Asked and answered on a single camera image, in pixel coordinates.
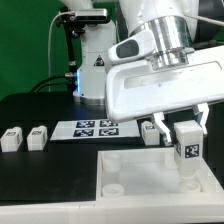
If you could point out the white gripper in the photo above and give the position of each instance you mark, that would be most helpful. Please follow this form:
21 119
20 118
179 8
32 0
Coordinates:
155 72

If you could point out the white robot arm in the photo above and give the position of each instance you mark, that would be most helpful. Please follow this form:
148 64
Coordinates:
180 15

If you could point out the white sheet with markers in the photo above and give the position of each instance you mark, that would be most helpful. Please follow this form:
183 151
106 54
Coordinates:
94 129

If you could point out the white square tabletop tray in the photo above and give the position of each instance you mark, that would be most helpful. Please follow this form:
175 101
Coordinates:
147 172

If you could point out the white U-shaped fence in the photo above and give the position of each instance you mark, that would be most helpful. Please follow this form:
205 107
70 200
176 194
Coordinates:
155 209

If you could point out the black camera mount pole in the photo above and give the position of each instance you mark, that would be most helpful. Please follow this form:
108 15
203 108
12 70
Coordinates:
73 30

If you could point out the grey mounted camera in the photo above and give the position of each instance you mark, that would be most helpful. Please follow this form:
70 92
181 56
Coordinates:
92 16

